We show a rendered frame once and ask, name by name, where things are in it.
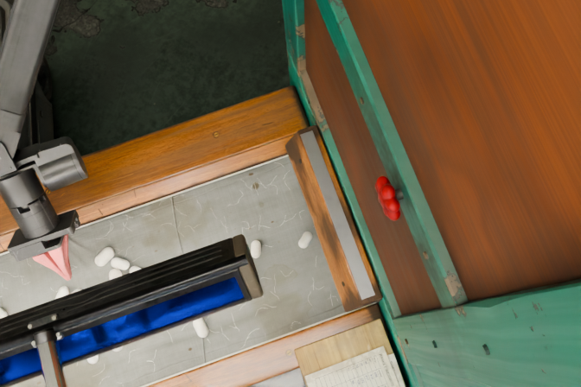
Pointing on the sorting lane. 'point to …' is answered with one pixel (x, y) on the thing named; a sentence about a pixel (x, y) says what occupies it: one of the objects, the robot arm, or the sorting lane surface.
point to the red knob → (388, 198)
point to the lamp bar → (132, 307)
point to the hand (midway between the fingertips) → (67, 274)
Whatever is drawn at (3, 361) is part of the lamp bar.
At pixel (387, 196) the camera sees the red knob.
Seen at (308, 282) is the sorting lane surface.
